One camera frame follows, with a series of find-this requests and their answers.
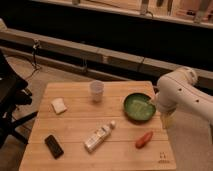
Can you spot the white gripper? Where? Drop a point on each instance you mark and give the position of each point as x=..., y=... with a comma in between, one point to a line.
x=166, y=117

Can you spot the green ceramic bowl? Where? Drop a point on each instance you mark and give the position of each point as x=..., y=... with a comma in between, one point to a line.
x=138, y=107

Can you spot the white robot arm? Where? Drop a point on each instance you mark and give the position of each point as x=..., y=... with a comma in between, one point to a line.
x=177, y=88

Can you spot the red orange carrot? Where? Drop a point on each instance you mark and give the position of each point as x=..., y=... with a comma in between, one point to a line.
x=140, y=143

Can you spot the clear plastic cup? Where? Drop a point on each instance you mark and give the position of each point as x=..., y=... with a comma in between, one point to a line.
x=96, y=89

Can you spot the white plastic bottle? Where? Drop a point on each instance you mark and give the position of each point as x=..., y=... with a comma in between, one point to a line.
x=99, y=136

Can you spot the white sponge block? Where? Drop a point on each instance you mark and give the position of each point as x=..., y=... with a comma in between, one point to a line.
x=58, y=105

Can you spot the black smartphone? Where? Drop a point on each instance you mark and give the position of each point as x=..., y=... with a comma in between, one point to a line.
x=54, y=146

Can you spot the black office chair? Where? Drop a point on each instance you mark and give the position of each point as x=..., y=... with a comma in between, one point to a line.
x=12, y=94

